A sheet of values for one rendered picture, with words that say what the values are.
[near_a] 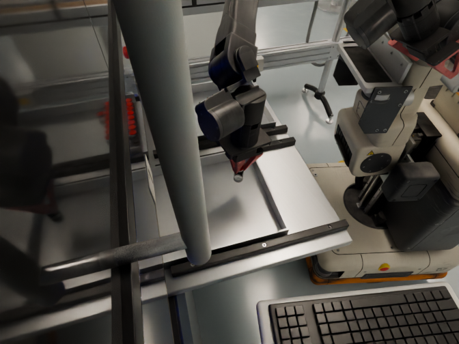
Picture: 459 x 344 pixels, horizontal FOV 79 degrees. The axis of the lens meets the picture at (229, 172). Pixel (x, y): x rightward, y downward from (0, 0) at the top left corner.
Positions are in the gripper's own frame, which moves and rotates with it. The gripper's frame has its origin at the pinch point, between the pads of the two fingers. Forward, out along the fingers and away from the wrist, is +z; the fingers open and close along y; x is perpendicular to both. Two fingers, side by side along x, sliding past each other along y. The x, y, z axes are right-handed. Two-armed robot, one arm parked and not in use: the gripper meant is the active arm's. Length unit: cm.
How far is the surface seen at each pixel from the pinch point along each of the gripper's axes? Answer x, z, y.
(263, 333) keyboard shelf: 28.9, 17.3, 9.6
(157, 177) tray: -14.3, 10.3, 15.5
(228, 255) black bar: 14.4, 7.8, 10.4
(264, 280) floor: 3, 95, -25
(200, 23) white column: -171, 39, -72
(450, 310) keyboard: 45, 12, -25
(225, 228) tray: 7.7, 9.4, 7.4
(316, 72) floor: -137, 84, -180
